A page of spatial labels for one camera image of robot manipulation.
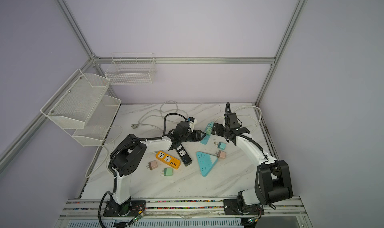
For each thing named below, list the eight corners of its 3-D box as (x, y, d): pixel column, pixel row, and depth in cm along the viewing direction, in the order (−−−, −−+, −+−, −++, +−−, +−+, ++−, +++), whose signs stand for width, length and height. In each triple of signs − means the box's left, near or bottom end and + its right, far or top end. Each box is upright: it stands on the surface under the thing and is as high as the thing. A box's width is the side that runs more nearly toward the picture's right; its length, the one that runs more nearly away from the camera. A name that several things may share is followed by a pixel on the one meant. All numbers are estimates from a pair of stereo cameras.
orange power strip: (155, 158, 92) (154, 156, 90) (160, 151, 95) (159, 149, 93) (177, 170, 87) (177, 169, 85) (182, 163, 90) (182, 161, 88)
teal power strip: (196, 176, 86) (196, 174, 83) (196, 154, 95) (196, 151, 92) (218, 176, 86) (219, 174, 83) (216, 154, 95) (217, 151, 92)
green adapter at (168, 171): (162, 176, 86) (161, 174, 83) (163, 169, 88) (162, 167, 86) (172, 176, 86) (171, 174, 83) (173, 169, 89) (172, 167, 86)
